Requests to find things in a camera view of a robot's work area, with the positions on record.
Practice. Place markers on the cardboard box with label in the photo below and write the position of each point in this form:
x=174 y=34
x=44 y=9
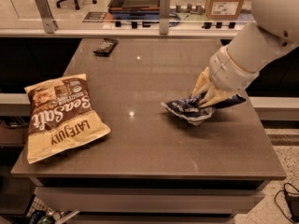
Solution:
x=223 y=9

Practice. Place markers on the blue Kettle chip bag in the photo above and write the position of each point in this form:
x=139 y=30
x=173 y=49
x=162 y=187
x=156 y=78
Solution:
x=190 y=110

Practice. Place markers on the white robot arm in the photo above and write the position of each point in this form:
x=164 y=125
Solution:
x=273 y=34

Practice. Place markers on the center metal glass post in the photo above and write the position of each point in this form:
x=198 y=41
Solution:
x=164 y=17

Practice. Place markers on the metal glass post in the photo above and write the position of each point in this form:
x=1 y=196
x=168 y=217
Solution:
x=164 y=17
x=49 y=23

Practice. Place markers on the left metal glass post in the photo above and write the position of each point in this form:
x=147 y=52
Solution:
x=49 y=23

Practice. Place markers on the tan Late July chip bag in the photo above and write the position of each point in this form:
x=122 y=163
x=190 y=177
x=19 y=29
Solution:
x=62 y=117

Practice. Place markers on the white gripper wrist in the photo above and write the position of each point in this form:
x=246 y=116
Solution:
x=229 y=68

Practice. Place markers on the dark rxbar chocolate bar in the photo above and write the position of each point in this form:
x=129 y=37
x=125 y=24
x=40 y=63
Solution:
x=106 y=47

